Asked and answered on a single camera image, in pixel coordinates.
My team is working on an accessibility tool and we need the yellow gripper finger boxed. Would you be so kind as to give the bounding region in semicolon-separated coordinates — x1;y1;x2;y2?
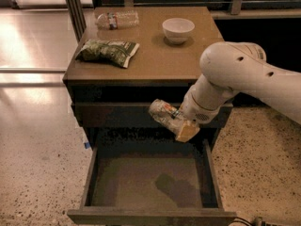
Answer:
176;121;200;142

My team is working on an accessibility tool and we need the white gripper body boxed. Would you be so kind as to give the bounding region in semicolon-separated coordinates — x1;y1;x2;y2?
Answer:
180;93;220;124

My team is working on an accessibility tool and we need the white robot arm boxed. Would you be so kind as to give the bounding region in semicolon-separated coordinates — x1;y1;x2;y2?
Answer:
176;41;301;142

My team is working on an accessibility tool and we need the brown wooden drawer cabinet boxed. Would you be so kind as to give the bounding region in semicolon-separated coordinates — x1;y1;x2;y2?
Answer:
62;6;245;226

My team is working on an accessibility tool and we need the open middle drawer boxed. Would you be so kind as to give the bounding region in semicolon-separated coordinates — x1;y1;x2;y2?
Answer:
68;140;236;226

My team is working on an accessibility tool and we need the closed top drawer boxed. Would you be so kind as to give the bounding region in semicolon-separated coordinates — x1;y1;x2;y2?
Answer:
71;102;233;129

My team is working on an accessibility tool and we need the white ceramic bowl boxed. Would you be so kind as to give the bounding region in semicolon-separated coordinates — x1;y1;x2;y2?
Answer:
162;18;195;44

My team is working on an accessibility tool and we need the green chip bag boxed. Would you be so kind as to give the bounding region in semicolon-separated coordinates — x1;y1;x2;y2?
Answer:
76;40;140;69

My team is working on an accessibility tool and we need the blue tape piece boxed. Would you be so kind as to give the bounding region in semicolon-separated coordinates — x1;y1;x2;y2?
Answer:
84;142;90;149

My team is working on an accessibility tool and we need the clear plastic water bottle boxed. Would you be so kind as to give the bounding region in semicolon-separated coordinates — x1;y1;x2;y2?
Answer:
96;10;139;30

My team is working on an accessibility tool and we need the black cable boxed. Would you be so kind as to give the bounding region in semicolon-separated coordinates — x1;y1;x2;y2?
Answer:
233;216;283;226

